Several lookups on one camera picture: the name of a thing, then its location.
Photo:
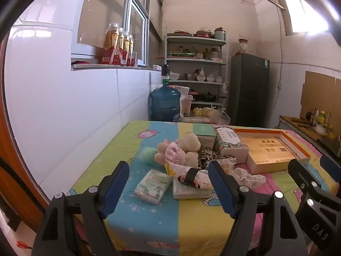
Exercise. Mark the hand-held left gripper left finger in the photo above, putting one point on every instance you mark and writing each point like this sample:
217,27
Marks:
116,189

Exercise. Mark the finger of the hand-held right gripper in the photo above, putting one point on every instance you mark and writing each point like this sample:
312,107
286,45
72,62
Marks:
303,176
331,164

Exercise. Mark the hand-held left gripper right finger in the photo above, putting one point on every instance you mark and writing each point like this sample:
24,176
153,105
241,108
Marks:
221,189

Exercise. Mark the white patterned cloth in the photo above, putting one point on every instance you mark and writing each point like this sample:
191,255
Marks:
250,180

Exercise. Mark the floral tissue pack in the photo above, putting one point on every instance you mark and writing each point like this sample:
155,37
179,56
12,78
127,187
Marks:
186,192
153,186

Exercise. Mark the leopard print scrunchie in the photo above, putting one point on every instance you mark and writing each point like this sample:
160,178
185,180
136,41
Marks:
206,156

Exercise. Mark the orange-rimmed gift box tray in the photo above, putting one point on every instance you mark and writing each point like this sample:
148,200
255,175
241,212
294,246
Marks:
271,152

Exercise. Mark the green makeup sponge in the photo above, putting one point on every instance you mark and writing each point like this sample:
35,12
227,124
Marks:
147,154

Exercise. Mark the beige teddy bear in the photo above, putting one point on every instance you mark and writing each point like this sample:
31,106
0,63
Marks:
190,144

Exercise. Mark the white bowl with pattern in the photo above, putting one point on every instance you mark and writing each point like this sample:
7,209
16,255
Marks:
321,130

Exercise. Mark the floral tissue box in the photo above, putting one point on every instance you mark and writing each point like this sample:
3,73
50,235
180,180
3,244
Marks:
230,144

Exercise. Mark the group of condiment bottles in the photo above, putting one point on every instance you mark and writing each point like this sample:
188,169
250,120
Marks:
322,117

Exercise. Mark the kitchen counter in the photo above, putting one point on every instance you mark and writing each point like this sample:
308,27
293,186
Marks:
293,121

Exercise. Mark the mint green box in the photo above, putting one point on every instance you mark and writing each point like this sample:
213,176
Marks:
203,136

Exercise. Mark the cardboard sheet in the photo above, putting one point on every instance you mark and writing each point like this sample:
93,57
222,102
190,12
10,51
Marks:
319,93

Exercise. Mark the plastic bag of vegetables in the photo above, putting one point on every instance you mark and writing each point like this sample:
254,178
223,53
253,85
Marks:
217,114

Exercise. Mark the packaged dried noodles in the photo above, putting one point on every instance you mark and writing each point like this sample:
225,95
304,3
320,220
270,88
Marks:
194,119

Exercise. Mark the pale yellow cauliflower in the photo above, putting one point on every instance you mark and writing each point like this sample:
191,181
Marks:
200,111

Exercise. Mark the white plastic bin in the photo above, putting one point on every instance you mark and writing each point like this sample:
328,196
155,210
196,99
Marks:
186,105

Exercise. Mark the black wok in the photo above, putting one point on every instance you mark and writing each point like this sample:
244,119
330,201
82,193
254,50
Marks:
209,96

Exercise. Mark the red cooking pot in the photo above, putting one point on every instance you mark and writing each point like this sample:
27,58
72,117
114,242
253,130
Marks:
194,93

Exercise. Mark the blue water jug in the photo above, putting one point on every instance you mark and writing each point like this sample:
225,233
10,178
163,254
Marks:
165,101

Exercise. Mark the dark refrigerator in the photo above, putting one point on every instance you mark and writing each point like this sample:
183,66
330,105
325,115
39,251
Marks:
249,90

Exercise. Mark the wooden door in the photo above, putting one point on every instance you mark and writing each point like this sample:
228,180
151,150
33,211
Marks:
16,165

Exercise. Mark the white sack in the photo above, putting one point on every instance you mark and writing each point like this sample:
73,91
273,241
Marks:
178,92

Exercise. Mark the small white bowl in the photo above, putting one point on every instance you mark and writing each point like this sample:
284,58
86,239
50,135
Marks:
218,79
210,79
201,78

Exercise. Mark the metal bowl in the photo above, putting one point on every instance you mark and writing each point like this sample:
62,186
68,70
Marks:
189,76

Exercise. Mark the large white bowl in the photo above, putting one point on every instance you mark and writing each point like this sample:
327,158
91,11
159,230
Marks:
174,77

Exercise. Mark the black water pump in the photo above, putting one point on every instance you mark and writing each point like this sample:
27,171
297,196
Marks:
165,73

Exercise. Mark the small white box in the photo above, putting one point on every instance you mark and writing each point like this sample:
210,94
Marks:
157,67

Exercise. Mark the metal shelf rack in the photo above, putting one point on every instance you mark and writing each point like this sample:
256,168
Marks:
197,62

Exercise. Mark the row of jars and bottles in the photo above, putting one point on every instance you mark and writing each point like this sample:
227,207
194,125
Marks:
205,53

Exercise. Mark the green tray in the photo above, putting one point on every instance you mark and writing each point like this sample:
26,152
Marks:
182,55

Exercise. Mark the large glass jar red lid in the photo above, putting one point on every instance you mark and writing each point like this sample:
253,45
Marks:
242,47

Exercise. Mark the small high window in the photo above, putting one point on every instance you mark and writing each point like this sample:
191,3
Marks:
303,13

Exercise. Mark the mint green canister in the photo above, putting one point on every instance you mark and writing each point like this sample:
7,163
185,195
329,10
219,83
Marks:
220,34

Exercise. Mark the stacked red pots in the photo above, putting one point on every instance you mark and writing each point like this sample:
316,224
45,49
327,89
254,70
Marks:
203,34

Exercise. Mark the red pan lid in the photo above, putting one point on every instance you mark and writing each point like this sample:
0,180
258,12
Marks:
183,34

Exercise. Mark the sliding window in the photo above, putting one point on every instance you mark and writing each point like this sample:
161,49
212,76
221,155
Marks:
104,13

